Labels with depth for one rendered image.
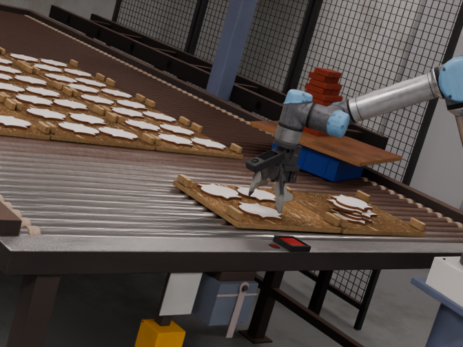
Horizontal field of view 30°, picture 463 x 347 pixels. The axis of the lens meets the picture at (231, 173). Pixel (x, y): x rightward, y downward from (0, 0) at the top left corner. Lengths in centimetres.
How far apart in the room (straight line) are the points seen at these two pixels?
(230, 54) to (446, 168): 257
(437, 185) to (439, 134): 39
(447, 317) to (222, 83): 233
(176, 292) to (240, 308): 20
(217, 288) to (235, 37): 252
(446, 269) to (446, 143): 412
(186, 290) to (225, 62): 253
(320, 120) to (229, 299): 58
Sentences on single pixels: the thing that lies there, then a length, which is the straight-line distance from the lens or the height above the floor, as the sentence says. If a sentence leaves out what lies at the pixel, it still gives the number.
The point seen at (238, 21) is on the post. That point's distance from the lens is 457.
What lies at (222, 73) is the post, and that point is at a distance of 459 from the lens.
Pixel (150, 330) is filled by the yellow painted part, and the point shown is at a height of 69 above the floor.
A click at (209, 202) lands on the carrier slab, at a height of 94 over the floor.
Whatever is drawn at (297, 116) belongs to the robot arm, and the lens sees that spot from 249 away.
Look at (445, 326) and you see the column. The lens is 266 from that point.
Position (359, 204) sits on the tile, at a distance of 286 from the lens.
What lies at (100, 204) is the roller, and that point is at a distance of 231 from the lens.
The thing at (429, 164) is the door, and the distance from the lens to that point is 677.
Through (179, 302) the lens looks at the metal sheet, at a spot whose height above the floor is 77.
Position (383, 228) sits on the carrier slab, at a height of 94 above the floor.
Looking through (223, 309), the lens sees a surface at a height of 76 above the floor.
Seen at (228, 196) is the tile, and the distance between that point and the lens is 262.
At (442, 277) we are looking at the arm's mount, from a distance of 261.
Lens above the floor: 158
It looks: 13 degrees down
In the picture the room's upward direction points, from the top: 16 degrees clockwise
